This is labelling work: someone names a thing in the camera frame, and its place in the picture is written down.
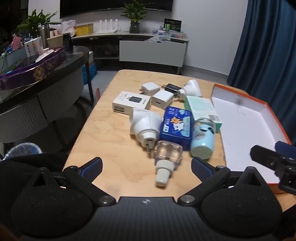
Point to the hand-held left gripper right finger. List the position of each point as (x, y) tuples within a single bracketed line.
[(201, 168)]

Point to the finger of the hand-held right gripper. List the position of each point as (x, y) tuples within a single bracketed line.
[(285, 148), (266, 157)]

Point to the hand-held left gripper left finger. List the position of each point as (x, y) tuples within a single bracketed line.
[(92, 167)]

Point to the light blue bottle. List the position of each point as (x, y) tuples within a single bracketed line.
[(203, 141)]

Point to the orange-rimmed white tray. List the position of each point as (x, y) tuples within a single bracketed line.
[(245, 129)]

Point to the clear liquid bottle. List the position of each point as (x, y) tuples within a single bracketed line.
[(167, 154)]

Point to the blue tissue packet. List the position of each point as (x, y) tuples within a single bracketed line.
[(177, 126)]

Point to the mint green box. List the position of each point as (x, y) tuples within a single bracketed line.
[(202, 109)]

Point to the white plug-in heater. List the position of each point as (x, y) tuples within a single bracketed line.
[(144, 125)]

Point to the white charger box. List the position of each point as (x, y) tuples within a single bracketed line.
[(129, 102)]

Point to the white cube charger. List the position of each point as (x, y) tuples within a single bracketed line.
[(161, 99)]

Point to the black charger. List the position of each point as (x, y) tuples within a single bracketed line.
[(172, 88)]

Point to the white plug adapter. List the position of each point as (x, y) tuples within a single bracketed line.
[(151, 88)]

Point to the crumpled blue plastic wrap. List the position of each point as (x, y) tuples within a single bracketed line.
[(23, 149)]

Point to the dark glass counter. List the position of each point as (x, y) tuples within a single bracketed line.
[(27, 111)]

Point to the blue curtain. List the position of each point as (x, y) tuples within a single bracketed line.
[(266, 58)]

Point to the cardboard boxes on blue bag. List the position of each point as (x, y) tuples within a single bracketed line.
[(89, 73)]

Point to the purple tray box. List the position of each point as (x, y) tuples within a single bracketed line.
[(34, 71)]

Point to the grey tv cabinet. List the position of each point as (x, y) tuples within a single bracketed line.
[(152, 53)]

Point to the white orange carton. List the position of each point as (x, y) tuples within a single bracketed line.
[(34, 47)]

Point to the clear plastic bag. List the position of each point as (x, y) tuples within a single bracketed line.
[(156, 39)]

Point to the pile of small boxes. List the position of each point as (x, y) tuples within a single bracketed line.
[(172, 34)]

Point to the yellow box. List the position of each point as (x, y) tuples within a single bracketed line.
[(84, 30)]

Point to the white router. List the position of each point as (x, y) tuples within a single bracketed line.
[(106, 27)]

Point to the steel thermos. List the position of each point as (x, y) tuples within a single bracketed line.
[(44, 34)]

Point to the white plastic bag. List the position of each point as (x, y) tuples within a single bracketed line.
[(69, 27)]

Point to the black green box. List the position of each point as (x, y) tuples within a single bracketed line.
[(173, 25)]

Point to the leafy potted plant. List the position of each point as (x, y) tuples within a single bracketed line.
[(34, 23)]

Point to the potted plant in dark pot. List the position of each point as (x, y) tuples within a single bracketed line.
[(134, 16)]

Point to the black television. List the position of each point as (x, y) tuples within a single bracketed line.
[(115, 5)]

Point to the black frame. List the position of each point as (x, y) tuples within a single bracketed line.
[(67, 39)]

